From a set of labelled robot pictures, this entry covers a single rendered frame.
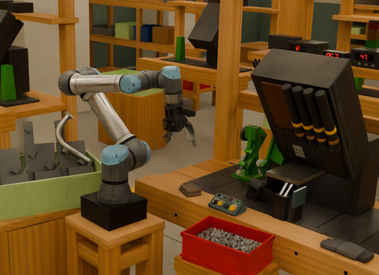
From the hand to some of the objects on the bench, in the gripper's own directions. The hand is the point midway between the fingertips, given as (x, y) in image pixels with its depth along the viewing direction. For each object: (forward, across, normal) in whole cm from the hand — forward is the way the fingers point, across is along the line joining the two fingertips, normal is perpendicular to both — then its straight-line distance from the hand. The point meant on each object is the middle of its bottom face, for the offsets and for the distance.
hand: (181, 145), depth 256 cm
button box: (+35, +16, +6) cm, 39 cm away
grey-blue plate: (+35, +46, +16) cm, 60 cm away
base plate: (+38, +39, +32) cm, 64 cm away
